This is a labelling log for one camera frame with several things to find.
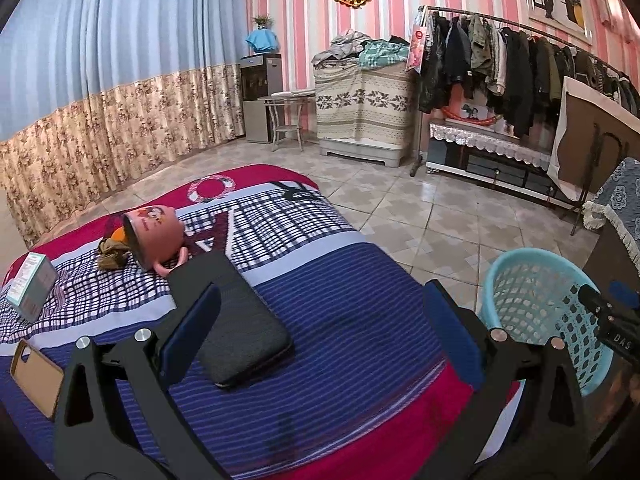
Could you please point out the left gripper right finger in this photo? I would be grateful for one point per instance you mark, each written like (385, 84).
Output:
(460, 348)

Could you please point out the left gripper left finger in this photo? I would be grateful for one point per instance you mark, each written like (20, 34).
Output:
(180, 338)

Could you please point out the teal plastic laundry basket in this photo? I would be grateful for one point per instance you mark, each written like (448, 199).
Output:
(532, 294)

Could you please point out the striped red blue blanket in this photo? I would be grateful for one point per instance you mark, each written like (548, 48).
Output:
(323, 362)

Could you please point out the crumpled brown paper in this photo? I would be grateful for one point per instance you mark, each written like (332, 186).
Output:
(112, 254)

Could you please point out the pink pig mug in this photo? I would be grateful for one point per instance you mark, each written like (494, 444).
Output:
(155, 236)

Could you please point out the blue patterned cloth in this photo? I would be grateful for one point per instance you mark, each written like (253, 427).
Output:
(614, 212)

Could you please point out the tan phone case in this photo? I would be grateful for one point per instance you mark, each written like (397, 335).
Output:
(39, 378)

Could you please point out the teal white carton box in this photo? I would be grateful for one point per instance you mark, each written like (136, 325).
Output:
(31, 286)

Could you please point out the low tv stand with lace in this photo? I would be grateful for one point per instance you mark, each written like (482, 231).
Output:
(493, 159)

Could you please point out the brown folding board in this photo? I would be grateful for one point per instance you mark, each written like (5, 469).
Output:
(593, 135)

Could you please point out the patterned cloth covered cabinet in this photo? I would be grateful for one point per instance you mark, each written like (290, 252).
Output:
(365, 113)

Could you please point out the small wooden stool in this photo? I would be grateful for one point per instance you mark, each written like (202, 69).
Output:
(284, 110)

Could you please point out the clothes rack with garments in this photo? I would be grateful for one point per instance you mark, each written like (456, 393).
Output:
(520, 73)

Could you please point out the water dispenser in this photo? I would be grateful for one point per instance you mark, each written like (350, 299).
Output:
(261, 76)

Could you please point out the blue floral curtain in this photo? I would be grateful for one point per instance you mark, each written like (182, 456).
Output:
(97, 93)

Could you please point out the pile of clothes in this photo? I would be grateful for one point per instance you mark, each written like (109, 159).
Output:
(368, 52)

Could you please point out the blue potted plant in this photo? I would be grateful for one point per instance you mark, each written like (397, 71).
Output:
(262, 39)

